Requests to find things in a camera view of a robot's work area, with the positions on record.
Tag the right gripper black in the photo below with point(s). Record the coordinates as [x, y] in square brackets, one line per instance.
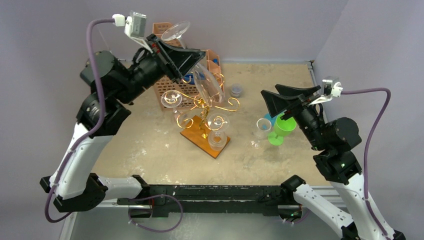
[298, 105]

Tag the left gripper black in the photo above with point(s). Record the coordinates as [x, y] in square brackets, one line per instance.
[174, 62]

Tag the small clear goblet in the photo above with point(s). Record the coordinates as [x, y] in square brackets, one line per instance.
[262, 128]

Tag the tall clear flute glass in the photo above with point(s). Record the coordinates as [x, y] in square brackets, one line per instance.
[205, 82]

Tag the clear wine glass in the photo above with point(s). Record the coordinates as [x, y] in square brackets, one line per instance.
[171, 99]
[218, 124]

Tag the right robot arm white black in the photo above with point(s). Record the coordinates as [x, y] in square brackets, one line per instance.
[335, 161]

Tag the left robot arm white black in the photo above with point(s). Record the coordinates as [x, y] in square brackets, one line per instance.
[112, 86]

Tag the clear wine glass hanging front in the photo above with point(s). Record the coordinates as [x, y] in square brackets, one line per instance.
[218, 124]

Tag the wooden rack base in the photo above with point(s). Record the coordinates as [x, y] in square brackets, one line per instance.
[199, 137]

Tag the blue plastic goblet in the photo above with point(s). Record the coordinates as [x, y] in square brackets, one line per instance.
[271, 119]

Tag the green plastic goblet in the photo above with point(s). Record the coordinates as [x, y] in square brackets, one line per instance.
[281, 128]

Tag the pink plastic file organizer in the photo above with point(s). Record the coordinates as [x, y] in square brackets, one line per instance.
[211, 61]

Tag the small grey bottle cap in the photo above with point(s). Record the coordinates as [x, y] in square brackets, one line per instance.
[236, 90]

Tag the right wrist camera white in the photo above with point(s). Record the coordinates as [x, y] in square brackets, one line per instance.
[332, 88]

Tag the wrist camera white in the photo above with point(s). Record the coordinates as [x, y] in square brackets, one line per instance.
[134, 27]
[332, 88]

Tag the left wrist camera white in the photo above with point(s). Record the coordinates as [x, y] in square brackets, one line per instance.
[134, 27]

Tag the gold wire wine glass rack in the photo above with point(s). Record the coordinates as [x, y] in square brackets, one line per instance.
[199, 103]

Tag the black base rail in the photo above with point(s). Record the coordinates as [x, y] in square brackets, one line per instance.
[267, 200]

